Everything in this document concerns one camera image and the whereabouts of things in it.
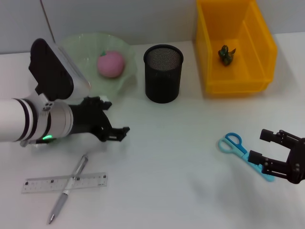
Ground yellow plastic bin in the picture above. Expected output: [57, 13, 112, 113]
[195, 0, 278, 94]

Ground transparent plastic ruler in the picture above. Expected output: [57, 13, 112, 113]
[21, 172, 108, 194]

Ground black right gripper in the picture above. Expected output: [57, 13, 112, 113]
[247, 128, 305, 184]

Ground pink peach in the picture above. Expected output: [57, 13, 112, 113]
[96, 50, 126, 79]

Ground silver ballpoint pen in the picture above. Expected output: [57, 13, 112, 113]
[46, 154, 89, 225]

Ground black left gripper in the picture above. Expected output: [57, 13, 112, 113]
[70, 96, 131, 143]

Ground blue scissors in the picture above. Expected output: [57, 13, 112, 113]
[218, 132, 275, 182]

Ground green glass fruit plate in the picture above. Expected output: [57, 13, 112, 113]
[57, 33, 138, 97]

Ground black mesh pen holder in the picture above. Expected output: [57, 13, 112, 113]
[143, 44, 184, 104]

